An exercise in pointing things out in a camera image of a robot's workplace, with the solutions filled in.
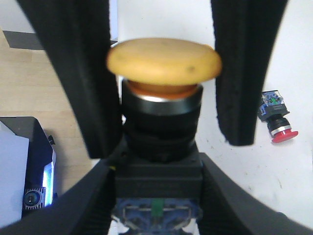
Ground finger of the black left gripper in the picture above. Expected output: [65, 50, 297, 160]
[19, 0, 122, 159]
[211, 0, 288, 146]

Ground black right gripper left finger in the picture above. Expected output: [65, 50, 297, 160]
[0, 142, 126, 235]

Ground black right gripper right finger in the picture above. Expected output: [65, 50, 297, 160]
[198, 153, 313, 235]

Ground yellow push button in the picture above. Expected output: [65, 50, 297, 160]
[106, 38, 222, 235]

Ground black device with blue light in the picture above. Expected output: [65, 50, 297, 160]
[0, 116, 57, 217]

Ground lying red push button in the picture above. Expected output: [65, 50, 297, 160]
[257, 90, 299, 144]

